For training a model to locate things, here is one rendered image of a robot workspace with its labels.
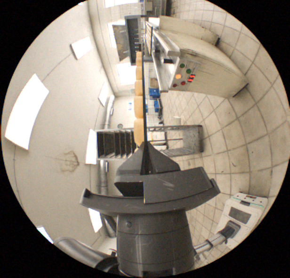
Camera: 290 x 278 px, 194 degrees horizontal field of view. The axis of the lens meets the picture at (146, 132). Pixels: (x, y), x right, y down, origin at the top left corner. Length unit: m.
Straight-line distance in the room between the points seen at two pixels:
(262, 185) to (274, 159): 0.27
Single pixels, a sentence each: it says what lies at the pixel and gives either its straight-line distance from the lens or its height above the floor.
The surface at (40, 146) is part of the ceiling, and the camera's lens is 2.12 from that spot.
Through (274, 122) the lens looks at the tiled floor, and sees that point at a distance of 1.03.
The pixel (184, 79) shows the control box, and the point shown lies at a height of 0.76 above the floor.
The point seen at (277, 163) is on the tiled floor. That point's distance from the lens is 1.08.
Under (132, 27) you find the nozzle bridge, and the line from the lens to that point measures 1.24.
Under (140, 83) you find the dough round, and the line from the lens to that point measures 0.21.
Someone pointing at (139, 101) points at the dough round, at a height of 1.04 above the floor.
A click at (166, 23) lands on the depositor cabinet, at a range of 1.18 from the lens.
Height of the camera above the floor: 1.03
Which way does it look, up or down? 1 degrees down
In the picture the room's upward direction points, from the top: 93 degrees counter-clockwise
